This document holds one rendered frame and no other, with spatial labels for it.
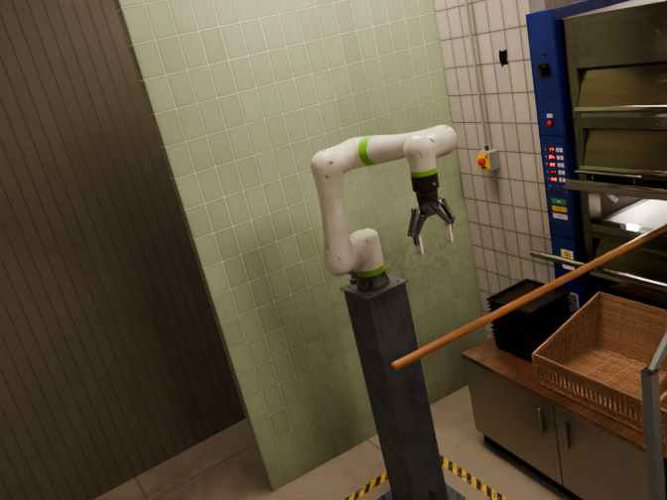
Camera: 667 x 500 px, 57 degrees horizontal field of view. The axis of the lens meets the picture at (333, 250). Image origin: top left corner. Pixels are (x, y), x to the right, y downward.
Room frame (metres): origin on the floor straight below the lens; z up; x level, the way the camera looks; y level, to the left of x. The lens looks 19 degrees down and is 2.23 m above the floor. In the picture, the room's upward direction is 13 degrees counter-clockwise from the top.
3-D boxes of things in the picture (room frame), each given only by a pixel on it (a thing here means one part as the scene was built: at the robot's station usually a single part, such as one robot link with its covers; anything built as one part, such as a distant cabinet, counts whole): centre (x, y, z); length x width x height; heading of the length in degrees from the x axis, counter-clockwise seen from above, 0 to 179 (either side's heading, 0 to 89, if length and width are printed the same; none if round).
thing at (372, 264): (2.49, -0.13, 1.36); 0.16 x 0.13 x 0.19; 132
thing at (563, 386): (2.26, -1.09, 0.72); 0.56 x 0.49 x 0.28; 25
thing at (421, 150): (2.06, -0.37, 1.81); 0.13 x 0.11 x 0.14; 132
